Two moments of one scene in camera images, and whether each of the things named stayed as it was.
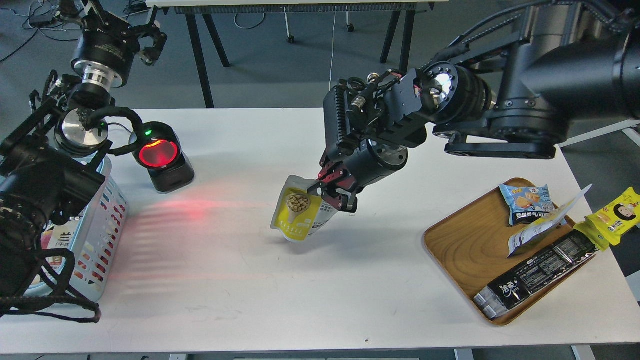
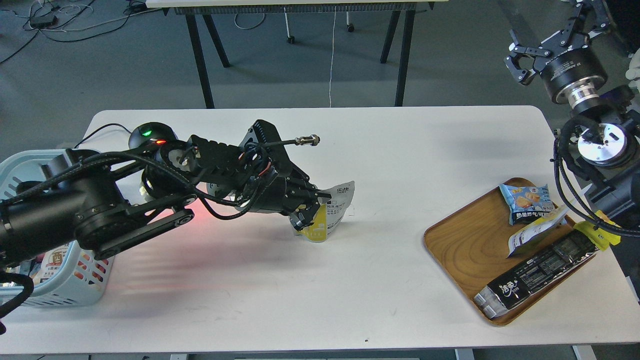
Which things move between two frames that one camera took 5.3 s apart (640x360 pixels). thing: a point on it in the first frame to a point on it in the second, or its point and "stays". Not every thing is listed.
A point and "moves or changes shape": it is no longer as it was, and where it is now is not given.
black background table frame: x=199 y=20 stays
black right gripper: x=362 y=165 to x=574 y=78
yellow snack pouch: x=299 y=213 moves or changes shape
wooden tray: x=472 y=245 stays
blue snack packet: x=527 y=204 stays
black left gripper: x=107 y=46 to x=289 y=192
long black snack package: x=576 y=250 stays
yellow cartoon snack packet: x=609 y=224 stays
